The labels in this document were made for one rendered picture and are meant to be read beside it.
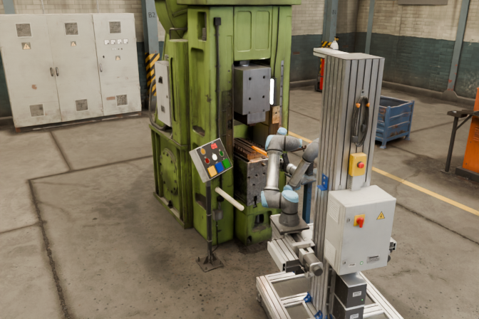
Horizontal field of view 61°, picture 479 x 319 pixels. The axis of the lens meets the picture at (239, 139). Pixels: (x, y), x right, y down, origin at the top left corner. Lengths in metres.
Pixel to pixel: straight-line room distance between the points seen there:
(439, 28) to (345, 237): 9.25
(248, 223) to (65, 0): 6.33
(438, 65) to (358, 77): 9.00
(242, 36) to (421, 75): 8.43
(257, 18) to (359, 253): 2.19
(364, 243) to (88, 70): 6.85
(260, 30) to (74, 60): 5.24
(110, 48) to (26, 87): 1.69
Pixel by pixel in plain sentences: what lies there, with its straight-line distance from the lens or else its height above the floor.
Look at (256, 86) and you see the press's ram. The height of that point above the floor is 1.61.
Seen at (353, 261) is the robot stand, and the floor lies 0.84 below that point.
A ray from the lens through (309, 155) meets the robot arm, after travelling 3.12.
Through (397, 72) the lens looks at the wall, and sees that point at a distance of 12.08.
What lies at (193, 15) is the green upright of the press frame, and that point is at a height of 2.21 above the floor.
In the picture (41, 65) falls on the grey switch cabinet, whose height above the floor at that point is 1.20.
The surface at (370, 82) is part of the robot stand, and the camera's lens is 2.47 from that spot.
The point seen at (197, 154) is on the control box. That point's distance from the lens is 3.28.
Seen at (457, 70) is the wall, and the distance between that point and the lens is 11.23.
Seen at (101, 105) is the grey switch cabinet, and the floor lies 0.32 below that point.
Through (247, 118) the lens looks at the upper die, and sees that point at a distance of 3.66.
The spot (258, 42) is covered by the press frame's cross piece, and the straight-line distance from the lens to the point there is 3.77.
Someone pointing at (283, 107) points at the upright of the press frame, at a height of 1.33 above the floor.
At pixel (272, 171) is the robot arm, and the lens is 2.92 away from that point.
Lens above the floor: 2.33
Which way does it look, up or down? 19 degrees down
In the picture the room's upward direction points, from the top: straight up
